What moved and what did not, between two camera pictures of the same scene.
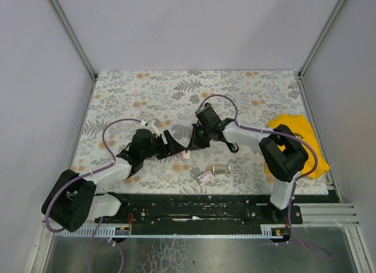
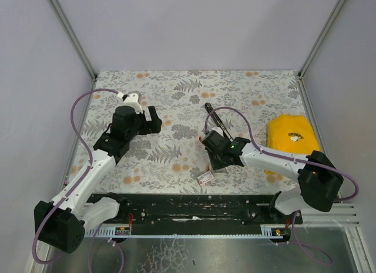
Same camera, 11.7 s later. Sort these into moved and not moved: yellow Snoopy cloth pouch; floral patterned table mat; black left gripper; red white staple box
Moved: black left gripper
Not moved: floral patterned table mat; red white staple box; yellow Snoopy cloth pouch
